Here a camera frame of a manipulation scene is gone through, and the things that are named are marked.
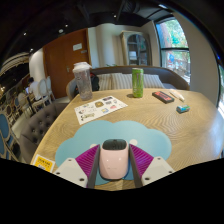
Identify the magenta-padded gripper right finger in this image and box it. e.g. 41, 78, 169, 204
128, 143, 176, 188

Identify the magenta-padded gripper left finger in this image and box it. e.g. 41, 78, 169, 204
53, 144, 102, 189

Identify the pink computer mouse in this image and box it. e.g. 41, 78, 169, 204
98, 138, 130, 181

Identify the blue cloud-shaped mouse pad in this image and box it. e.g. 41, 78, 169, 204
54, 119, 173, 187

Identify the yellow white table card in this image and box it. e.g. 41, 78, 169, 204
30, 153, 56, 174

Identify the grey tufted sofa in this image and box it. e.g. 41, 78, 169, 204
19, 102, 69, 164

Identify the small teal box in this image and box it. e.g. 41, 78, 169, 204
175, 104, 191, 115

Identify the white sticker sheet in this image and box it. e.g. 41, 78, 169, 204
73, 95, 129, 126

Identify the flat black red box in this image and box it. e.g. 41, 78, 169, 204
151, 90, 175, 104

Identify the group of blue chairs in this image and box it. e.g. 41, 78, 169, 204
0, 109, 23, 163

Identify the small white packet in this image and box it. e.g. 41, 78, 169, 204
169, 88, 186, 103

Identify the group of white chairs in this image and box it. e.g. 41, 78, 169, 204
18, 75, 56, 113

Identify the clear shaker bottle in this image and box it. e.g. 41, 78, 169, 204
72, 61, 93, 102

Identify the green drink can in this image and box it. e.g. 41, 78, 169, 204
131, 67, 145, 99

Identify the striped cushion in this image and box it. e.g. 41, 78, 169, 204
96, 73, 134, 91
111, 72, 166, 90

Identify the person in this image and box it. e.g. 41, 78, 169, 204
25, 77, 42, 102

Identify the brown wooden door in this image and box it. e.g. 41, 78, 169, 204
42, 28, 91, 100

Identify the large curved window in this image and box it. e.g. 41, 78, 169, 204
216, 63, 224, 118

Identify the brown curved sofa bench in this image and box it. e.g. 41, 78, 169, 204
65, 65, 190, 101

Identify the black-framed window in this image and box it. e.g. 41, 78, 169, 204
154, 17, 191, 84

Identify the arched glass-door cabinet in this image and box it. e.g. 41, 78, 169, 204
119, 30, 153, 67

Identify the white door sign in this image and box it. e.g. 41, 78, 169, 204
72, 42, 83, 52

